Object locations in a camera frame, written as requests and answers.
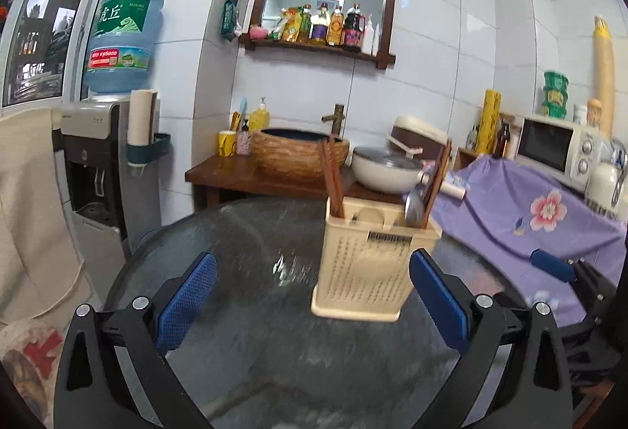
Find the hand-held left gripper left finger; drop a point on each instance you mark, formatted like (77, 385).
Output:
(189, 301)

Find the blue water jug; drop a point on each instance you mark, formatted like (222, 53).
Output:
(122, 41)

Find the white cup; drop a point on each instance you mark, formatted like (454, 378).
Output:
(580, 115)

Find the wooden chopstick with yellow band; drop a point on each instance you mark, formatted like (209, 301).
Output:
(444, 159)

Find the brass faucet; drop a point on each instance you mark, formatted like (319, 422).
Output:
(337, 120)

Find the slim white bottle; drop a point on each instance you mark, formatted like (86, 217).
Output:
(369, 36)

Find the yellow patterned roll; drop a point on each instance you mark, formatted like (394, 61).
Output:
(488, 120)

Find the small white roll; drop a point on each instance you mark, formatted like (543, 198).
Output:
(454, 191)

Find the pink sponge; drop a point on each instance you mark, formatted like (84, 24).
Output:
(258, 32)

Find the pink patterned cup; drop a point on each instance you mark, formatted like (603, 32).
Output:
(244, 144)

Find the wooden counter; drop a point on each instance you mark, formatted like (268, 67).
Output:
(225, 174)

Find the clear glass bottle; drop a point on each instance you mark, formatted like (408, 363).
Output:
(471, 139)

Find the dark sauce bottle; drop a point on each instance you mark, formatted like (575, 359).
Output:
(353, 31)

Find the woven basin sink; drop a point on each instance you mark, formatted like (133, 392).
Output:
(294, 156)

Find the white jug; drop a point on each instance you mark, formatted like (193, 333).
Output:
(601, 186)

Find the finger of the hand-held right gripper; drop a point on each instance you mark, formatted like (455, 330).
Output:
(552, 264)

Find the yellow soap bottle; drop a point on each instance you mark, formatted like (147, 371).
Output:
(259, 117)

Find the yellow tube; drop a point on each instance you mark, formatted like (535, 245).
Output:
(236, 121)

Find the amber oil bottle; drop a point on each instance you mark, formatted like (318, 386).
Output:
(335, 29)

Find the white microwave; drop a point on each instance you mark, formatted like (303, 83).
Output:
(544, 144)

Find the yellow cup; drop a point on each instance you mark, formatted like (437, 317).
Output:
(227, 143)

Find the red patterned bag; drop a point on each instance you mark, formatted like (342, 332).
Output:
(29, 350)

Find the grey water dispenser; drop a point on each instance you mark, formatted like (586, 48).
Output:
(88, 164)

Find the green noodle cup stack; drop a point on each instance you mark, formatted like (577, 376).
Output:
(555, 95)

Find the purple label bottle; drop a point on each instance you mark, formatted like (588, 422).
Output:
(320, 29)

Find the white brown rice cooker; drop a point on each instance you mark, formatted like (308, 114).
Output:
(417, 134)

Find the beige cloth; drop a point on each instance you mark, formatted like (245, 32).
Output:
(34, 213)

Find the green hanging packet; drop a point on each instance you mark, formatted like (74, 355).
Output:
(229, 17)

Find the brown wooden chopstick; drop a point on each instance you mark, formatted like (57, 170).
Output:
(337, 183)
(329, 179)
(432, 203)

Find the green glass bottle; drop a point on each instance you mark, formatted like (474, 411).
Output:
(305, 24)

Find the orange lidded jar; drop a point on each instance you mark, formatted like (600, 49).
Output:
(594, 114)

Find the cream plastic utensil holder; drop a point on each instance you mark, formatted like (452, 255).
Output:
(363, 272)

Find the yellow packet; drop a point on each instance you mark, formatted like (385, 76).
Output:
(288, 26)

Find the purple floral cloth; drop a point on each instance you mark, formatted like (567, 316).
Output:
(495, 193)

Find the tall beige roll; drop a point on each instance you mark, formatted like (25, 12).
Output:
(604, 75)

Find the window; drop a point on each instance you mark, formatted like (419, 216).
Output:
(49, 17)

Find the metal spoon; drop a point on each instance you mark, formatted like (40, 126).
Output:
(415, 208)

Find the brown glass bottle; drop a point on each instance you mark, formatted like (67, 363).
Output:
(501, 142)

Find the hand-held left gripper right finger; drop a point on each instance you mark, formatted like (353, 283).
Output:
(439, 301)

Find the teal wall holder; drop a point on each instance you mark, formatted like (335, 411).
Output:
(149, 149)

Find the blue toothbrush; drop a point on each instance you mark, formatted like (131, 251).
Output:
(243, 110)

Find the white pot with lid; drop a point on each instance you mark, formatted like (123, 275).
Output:
(382, 171)

